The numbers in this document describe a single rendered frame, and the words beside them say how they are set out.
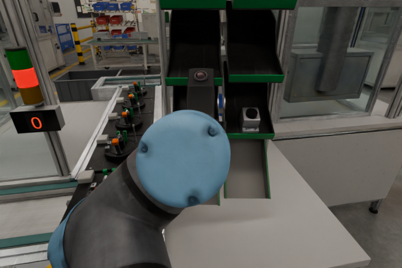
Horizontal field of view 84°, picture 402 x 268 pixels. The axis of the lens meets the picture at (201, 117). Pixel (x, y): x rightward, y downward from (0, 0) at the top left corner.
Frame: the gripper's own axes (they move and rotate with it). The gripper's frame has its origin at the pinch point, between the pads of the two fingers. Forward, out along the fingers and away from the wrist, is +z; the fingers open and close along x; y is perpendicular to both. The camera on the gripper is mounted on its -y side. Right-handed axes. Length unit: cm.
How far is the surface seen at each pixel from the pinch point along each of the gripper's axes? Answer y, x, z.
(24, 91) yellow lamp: -7, -50, 9
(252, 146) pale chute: 7.8, 15.9, 22.1
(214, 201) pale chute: 23.5, 4.0, 14.5
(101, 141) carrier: 11, -46, 45
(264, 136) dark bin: 3.3, 16.5, 8.8
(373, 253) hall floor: 88, 117, 106
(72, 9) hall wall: -442, -604, 878
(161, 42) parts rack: -19.9, -11.2, 4.8
